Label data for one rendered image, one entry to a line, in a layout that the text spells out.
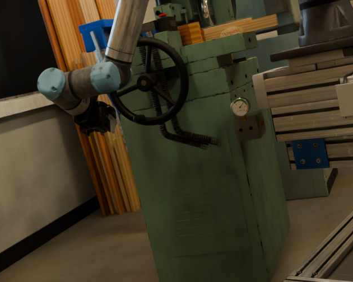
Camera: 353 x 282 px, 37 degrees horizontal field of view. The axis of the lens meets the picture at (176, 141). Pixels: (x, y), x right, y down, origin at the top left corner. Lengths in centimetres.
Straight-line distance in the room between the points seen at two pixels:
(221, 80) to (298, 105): 55
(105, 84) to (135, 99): 67
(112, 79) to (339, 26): 55
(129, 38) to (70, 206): 217
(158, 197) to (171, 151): 19
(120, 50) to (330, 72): 53
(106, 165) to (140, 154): 134
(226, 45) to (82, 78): 66
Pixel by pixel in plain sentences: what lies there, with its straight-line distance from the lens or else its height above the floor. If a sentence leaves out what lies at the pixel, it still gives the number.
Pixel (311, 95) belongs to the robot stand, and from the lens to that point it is 130.
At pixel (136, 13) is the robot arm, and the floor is 99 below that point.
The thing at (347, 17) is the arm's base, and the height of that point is 86.
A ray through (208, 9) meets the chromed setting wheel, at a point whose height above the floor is 102.
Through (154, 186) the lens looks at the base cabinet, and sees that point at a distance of 198.
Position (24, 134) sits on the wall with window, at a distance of 317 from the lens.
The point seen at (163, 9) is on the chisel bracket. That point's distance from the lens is 200.
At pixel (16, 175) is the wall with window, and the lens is 308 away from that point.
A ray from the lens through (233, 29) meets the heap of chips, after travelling 183.
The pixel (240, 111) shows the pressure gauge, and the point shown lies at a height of 65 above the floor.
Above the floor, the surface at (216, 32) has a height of 93.
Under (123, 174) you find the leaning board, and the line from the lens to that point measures 330.
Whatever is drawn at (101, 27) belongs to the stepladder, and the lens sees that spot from 282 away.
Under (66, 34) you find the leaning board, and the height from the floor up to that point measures 118.
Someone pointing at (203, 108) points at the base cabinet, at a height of 67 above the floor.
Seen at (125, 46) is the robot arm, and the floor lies 92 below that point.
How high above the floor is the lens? 84
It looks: 8 degrees down
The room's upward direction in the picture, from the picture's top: 13 degrees counter-clockwise
